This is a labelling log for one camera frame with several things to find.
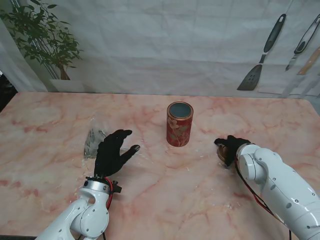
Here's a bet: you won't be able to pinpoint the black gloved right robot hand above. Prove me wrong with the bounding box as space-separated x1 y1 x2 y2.
213 134 252 168

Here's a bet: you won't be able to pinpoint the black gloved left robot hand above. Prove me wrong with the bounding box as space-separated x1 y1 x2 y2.
94 129 142 179

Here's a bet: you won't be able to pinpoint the gold round tin lid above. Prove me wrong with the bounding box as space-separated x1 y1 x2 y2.
217 146 229 161

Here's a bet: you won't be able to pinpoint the red floral tea tin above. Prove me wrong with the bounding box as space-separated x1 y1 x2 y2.
166 101 194 148

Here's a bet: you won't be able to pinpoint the printed black slotted spatula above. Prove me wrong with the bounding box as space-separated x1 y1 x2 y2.
236 13 287 91

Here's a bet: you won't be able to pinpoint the white printed backdrop cloth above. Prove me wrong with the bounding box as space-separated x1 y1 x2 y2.
0 0 320 100

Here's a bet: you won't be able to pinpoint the printed green potted plant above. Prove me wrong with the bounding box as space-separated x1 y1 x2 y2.
0 0 85 93

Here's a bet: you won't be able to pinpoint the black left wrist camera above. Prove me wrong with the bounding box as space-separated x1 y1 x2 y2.
111 180 123 194

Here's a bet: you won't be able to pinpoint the red black left arm cables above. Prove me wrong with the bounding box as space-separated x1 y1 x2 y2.
101 176 114 240

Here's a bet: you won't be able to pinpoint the red black arm cables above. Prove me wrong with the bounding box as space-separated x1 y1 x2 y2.
101 176 114 240
234 159 292 240

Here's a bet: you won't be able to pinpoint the red black right arm cables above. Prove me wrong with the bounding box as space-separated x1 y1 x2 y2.
234 159 292 240

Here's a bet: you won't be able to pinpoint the printed wooden handled knife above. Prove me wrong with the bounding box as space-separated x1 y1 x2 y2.
296 48 320 76

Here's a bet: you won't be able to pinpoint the printed black handled peeler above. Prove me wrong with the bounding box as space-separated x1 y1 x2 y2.
285 16 320 73

